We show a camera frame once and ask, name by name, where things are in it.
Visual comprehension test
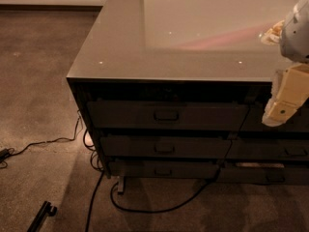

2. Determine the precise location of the grey drawer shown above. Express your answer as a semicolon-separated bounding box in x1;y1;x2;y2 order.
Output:
100;135;231;159
87;101;248;131
217;164;309;185
227;138;309;161
241;103;309;132
109;160;218;179

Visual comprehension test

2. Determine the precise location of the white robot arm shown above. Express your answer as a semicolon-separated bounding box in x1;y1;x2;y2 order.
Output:
261;0;309;127

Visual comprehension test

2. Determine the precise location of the dark cabinet with glossy top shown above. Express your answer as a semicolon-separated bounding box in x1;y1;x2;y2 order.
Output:
67;0;309;182

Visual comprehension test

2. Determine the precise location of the black metal stand piece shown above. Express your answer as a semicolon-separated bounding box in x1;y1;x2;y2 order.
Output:
27;201;57;232

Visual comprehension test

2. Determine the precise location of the thick black floor cable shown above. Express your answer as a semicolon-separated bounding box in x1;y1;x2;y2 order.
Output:
84;169;223;232

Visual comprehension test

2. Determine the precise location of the thin black cable with adapter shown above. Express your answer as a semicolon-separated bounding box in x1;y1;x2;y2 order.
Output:
0;109;83;170

